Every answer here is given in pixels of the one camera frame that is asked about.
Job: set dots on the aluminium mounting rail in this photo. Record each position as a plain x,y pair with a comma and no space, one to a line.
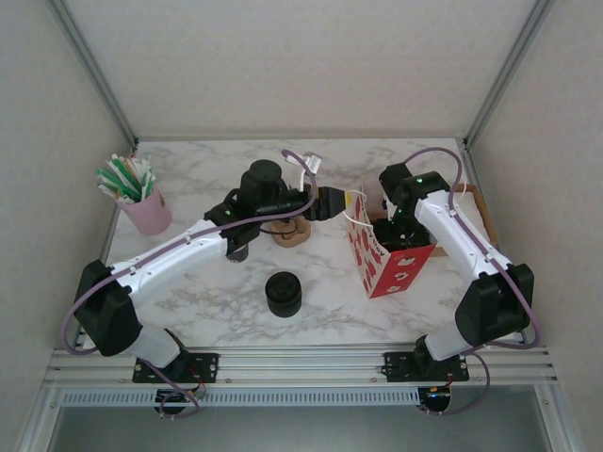
301,367

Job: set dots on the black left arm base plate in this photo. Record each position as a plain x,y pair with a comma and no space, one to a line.
207,367

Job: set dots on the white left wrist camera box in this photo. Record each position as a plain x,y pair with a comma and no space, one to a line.
312,165

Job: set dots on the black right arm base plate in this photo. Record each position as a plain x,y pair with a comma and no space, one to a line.
400,367

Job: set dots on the aluminium frame post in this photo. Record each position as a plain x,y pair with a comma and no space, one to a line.
95,70
506,70

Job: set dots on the brown cardboard tray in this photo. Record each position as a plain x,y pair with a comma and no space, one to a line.
485,217

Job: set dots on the white napkin stack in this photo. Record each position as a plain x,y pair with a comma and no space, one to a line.
471,209

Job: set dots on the stack of black cup lids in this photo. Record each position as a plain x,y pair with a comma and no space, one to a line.
283,294

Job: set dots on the stack of paper cups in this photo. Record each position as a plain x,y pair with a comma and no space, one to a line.
238,254

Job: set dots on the white red printed paper bag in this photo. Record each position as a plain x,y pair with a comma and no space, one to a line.
400,278

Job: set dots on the pink straw holder cup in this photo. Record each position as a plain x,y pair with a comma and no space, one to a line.
146,214

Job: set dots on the stack of brown pulp carriers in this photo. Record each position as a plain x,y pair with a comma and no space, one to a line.
292,237

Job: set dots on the small black circuit board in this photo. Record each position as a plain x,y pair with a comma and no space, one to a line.
172,399
435,399

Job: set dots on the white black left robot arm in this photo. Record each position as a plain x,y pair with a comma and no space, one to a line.
179,254

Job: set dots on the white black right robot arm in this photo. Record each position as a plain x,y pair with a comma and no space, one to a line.
457,235

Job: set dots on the white wrapped straw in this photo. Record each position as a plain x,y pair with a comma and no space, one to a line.
110,190
143,167
118,165

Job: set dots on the green wrapped straw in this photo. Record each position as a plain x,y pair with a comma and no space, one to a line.
128,172
113,181
148,186

